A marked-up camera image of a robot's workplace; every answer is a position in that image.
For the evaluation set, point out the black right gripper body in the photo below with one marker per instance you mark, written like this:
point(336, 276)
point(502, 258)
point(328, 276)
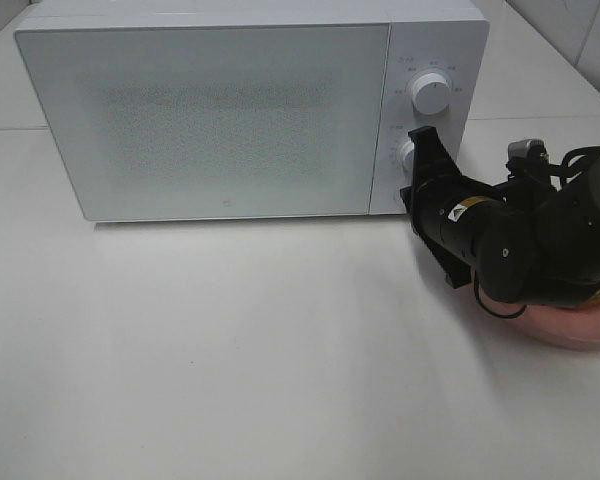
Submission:
point(464, 219)

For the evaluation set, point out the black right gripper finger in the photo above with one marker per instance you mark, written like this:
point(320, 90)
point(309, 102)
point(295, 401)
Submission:
point(431, 161)
point(457, 272)

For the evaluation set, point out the white timer knob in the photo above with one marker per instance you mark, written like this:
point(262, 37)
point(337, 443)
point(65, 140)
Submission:
point(405, 154)

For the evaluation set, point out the round white door button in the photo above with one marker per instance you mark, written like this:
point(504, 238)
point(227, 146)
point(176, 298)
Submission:
point(398, 199)

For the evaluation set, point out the pink round plate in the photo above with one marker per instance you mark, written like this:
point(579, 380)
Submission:
point(571, 328)

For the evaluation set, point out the white microwave door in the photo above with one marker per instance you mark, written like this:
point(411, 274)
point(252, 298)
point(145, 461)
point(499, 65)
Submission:
point(179, 124)

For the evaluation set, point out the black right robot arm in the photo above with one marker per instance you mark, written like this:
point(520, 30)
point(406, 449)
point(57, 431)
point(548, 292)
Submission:
point(533, 239)

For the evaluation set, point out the upper white power knob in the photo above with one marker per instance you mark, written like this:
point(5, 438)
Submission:
point(430, 93)

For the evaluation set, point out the white microwave oven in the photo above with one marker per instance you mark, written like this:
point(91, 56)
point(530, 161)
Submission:
point(447, 37)

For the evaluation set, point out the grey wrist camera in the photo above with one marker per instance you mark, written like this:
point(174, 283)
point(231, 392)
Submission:
point(527, 156)

